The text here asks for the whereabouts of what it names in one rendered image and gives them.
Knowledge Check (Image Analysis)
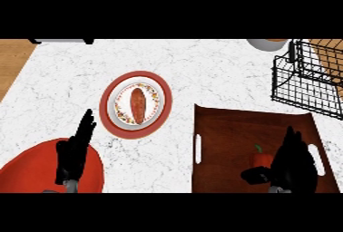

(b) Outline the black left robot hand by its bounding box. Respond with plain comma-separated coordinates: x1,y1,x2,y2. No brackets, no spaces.
53,108,97,186

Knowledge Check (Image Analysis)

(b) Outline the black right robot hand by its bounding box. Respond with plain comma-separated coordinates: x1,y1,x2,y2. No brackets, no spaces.
239,125,321,194

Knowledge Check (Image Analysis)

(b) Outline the red bell pepper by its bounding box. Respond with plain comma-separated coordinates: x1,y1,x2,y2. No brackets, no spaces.
250,143,275,169

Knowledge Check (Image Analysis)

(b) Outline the brown wooden tray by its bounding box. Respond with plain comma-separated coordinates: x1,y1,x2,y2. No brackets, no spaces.
192,103,341,194

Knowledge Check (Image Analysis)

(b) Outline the red round placemat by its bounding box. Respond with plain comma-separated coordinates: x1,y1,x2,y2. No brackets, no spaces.
0,137,106,194

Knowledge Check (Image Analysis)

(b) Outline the red oval placemat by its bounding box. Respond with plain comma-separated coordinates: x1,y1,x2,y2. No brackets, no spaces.
97,70,174,140

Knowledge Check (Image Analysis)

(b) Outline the white patterned plate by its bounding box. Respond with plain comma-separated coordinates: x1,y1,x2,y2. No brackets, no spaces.
106,76,165,131

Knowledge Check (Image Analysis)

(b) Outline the orange-brown sweet potato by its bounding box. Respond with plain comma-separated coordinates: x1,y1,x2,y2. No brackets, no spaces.
128,87,148,125

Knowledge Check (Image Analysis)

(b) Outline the grey black-edged appliance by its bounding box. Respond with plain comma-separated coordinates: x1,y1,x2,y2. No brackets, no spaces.
26,39,94,45

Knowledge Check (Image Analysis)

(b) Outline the grey round pot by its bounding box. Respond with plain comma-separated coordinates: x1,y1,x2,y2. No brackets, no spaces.
247,39,290,53

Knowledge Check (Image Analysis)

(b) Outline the black wire tiered basket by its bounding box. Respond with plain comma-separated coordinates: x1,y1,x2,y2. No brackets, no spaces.
269,39,343,121

